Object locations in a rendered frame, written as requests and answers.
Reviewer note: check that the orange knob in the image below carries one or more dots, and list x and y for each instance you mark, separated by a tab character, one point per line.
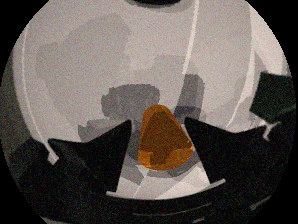
163	143

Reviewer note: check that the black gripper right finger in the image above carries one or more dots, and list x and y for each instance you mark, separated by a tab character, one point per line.
217	148

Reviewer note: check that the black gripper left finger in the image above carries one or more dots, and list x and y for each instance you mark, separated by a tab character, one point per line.
103	157

